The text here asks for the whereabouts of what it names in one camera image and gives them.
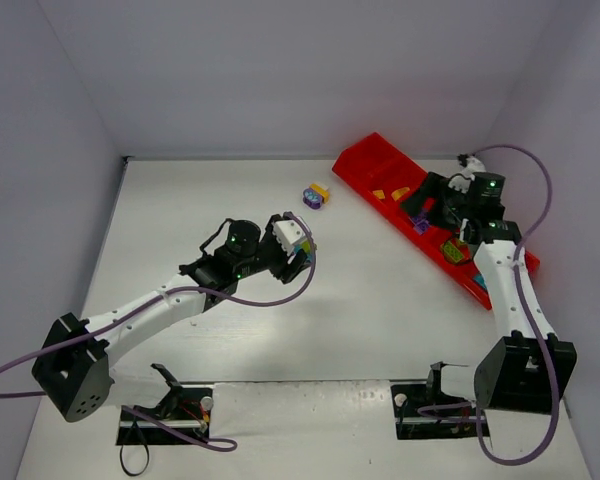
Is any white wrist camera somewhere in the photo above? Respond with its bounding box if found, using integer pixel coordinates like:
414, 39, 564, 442
447, 154, 486, 193
272, 219, 308, 256

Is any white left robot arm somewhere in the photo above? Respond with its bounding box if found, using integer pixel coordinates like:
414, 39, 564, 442
32, 212, 316, 423

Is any cyan green lego cluster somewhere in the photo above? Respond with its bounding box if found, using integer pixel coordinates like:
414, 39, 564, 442
294, 238, 315, 265

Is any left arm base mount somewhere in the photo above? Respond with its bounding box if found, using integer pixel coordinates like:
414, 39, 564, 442
116, 363, 214, 446

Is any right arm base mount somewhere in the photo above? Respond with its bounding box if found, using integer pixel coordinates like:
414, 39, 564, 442
390, 362, 489, 441

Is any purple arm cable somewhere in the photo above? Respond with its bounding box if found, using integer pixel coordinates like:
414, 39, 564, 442
0, 211, 317, 452
417, 144, 561, 466

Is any red divided bin tray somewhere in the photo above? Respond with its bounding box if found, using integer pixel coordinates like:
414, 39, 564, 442
333, 133, 540, 309

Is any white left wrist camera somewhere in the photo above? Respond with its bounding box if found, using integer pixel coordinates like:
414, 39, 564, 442
272, 219, 308, 256

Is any orange curved lego brick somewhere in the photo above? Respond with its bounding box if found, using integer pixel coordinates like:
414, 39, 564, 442
391, 187, 410, 201

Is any purple rectangular lego brick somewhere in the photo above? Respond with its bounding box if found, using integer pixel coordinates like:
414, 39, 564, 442
410, 212, 428, 225

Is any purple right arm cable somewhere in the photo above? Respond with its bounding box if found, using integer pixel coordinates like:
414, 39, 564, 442
417, 144, 561, 466

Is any purple yellow white lego stack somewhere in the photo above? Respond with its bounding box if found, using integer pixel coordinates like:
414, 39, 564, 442
302, 182, 330, 210

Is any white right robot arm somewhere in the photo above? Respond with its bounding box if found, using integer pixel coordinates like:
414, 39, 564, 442
401, 172, 577, 414

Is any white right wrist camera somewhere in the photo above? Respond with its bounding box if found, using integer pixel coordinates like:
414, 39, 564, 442
447, 154, 486, 193

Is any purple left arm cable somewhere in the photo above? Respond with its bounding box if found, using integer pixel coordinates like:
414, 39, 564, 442
0, 211, 317, 452

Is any purple half-round lego brick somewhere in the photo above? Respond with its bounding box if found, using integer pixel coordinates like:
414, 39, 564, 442
414, 222, 430, 235

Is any green long lego brick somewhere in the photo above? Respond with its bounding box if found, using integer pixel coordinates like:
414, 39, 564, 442
440, 238, 470, 265

